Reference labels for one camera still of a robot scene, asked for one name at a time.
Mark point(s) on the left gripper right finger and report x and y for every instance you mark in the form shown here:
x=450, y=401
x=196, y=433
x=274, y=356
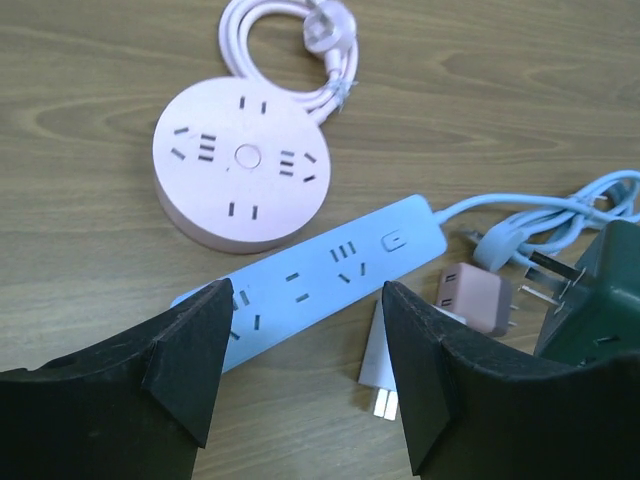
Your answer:
x=474, y=408

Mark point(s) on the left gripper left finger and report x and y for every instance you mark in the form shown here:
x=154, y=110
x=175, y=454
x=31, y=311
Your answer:
x=137, y=405

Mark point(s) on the dark green cube socket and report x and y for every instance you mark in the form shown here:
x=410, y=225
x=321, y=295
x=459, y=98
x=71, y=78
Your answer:
x=593, y=311

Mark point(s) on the blue power strip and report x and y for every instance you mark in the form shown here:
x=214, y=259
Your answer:
x=283, y=294

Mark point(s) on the white cube adapter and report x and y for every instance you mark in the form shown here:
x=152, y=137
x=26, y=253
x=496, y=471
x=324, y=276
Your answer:
x=376, y=369

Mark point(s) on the pink cube adapter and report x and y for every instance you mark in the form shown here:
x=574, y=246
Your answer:
x=481, y=298

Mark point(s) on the pink round power strip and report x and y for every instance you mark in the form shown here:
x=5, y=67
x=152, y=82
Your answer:
x=239, y=167

